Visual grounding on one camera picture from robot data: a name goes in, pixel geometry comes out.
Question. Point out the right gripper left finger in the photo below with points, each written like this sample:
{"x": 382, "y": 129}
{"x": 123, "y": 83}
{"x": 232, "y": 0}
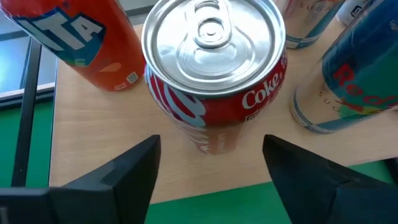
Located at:
{"x": 93, "y": 202}

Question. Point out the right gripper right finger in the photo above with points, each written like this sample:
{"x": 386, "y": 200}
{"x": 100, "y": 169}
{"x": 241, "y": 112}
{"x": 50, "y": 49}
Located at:
{"x": 326, "y": 202}

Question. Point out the blue silver Red Bull can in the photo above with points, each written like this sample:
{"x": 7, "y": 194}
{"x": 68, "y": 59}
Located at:
{"x": 308, "y": 25}
{"x": 357, "y": 77}

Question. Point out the red Fanta strawberry can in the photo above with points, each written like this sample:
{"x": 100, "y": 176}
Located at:
{"x": 93, "y": 46}

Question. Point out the red Coca-Cola can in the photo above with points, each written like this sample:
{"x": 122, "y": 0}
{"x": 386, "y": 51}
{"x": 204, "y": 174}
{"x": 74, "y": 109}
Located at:
{"x": 214, "y": 46}

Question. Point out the tall white Celsius can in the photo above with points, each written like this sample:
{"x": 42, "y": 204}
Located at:
{"x": 353, "y": 9}

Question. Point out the green table mat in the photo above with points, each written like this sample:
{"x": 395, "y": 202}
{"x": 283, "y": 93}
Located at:
{"x": 217, "y": 205}

